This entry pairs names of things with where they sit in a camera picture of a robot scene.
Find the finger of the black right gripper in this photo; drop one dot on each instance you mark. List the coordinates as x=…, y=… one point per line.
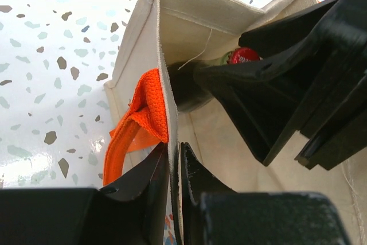
x=280, y=35
x=271, y=99

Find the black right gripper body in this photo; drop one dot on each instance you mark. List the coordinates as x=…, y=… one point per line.
x=337, y=129

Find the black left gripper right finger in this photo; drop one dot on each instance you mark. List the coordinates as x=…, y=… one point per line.
x=213, y=213

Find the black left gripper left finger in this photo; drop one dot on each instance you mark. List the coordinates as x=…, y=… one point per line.
x=130, y=210

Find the cola bottle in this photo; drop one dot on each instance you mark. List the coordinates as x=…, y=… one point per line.
x=191, y=80

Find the beige canvas tote bag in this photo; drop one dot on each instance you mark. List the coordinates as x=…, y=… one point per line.
x=165, y=32

